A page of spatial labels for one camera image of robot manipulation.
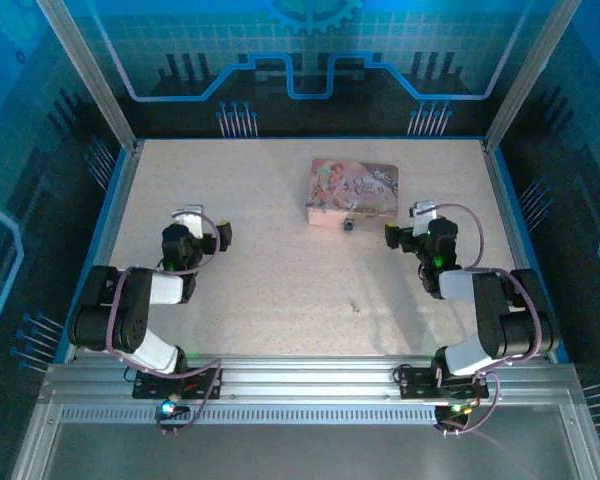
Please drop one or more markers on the small teal padlock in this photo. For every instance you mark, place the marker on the small teal padlock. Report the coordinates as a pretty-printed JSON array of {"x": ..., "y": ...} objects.
[{"x": 349, "y": 226}]

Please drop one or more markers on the pink illustrated tin box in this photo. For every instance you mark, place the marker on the pink illustrated tin box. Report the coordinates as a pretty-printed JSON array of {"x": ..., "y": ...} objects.
[{"x": 352, "y": 190}]

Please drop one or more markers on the small silver key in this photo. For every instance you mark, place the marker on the small silver key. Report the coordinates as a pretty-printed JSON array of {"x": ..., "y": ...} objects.
[{"x": 354, "y": 306}]

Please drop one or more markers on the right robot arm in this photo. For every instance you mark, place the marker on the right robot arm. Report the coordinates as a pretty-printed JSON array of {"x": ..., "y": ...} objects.
[{"x": 500, "y": 320}]

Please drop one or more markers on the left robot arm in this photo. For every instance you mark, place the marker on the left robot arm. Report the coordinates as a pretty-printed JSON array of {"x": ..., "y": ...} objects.
[{"x": 130, "y": 310}]

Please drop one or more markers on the small LED circuit board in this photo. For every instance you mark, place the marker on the small LED circuit board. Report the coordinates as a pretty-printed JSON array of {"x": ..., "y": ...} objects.
[
  {"x": 169, "y": 407},
  {"x": 455, "y": 411}
]

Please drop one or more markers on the grey metal panel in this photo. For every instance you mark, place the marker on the grey metal panel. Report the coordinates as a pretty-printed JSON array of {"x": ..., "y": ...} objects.
[{"x": 300, "y": 455}]

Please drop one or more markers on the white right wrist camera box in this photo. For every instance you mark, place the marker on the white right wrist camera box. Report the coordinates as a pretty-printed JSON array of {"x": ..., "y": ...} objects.
[{"x": 422, "y": 222}]

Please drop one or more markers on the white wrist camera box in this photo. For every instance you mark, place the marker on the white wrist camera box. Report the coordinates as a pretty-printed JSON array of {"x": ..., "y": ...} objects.
[
  {"x": 422, "y": 222},
  {"x": 194, "y": 222}
]

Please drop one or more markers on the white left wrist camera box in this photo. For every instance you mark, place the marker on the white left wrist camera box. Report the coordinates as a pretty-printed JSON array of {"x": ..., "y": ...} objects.
[{"x": 194, "y": 222}]

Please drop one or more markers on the aluminium side rail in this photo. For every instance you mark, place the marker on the aluminium side rail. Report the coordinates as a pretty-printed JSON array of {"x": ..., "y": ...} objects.
[
  {"x": 107, "y": 250},
  {"x": 505, "y": 200}
]

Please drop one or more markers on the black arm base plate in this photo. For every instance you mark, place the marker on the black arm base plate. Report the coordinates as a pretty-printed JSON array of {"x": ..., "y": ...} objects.
[
  {"x": 150, "y": 387},
  {"x": 415, "y": 382}
]

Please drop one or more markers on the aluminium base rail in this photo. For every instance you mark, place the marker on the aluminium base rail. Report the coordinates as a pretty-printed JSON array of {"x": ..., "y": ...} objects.
[{"x": 305, "y": 380}]

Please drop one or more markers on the aluminium frame post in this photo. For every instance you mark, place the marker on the aluminium frame post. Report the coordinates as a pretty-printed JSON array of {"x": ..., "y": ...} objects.
[
  {"x": 529, "y": 75},
  {"x": 92, "y": 75}
]

